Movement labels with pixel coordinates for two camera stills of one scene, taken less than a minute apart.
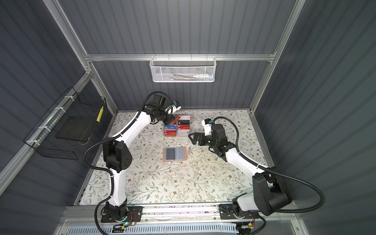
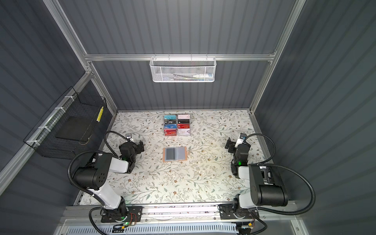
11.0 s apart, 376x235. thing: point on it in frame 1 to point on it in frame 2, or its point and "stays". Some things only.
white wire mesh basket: x=182 y=69 stays
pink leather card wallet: x=175 y=153 stays
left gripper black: x=171 y=118 to x=138 y=148
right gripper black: x=198 y=134 to x=232 y=145
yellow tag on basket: x=100 y=115 stays
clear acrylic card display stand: x=181 y=128 stays
